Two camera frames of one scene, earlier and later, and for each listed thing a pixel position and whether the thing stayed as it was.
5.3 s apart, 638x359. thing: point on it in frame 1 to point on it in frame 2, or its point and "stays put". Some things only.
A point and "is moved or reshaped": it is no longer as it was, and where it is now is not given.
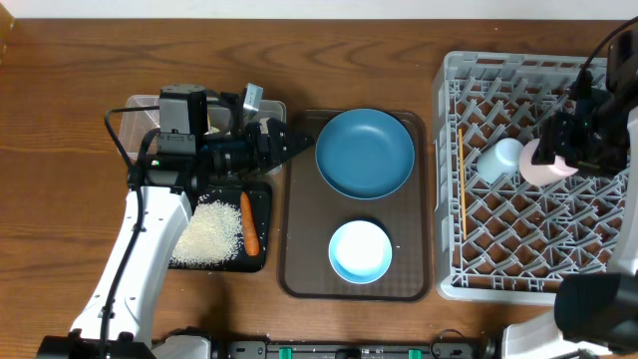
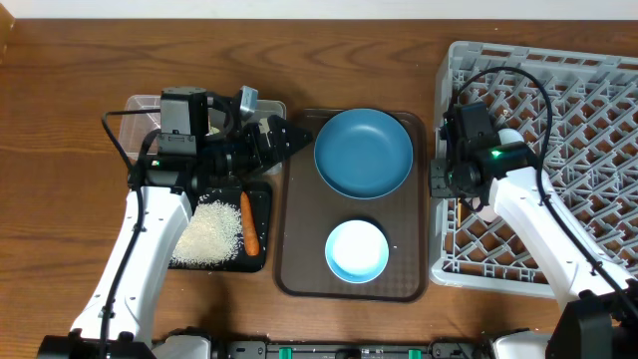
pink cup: (542, 175) to (486, 213)
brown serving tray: (311, 210) stays put
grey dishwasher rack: (511, 240) stays put
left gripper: (276, 156) stays put
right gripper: (555, 142) to (438, 182)
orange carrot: (250, 230) stays put
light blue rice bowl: (360, 252) stays put
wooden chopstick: (464, 184) is moved or reshaped
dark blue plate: (365, 154) stays put
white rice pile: (213, 235) stays put
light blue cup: (499, 161) is moved or reshaped
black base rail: (448, 347) stays put
